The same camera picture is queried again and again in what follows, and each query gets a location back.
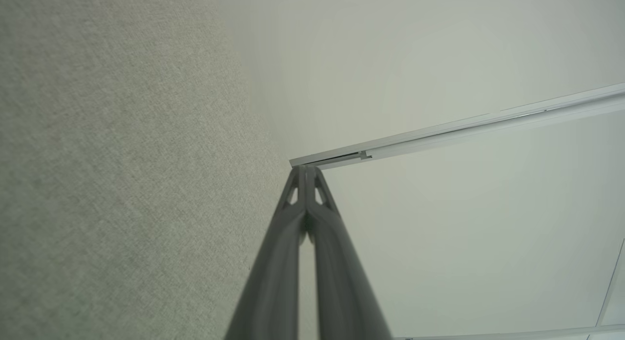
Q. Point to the grey partition post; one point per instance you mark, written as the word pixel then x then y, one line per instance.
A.
pixel 464 127

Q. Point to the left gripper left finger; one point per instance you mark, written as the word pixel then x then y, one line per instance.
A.
pixel 273 281

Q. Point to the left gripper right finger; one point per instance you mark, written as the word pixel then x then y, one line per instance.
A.
pixel 342 291

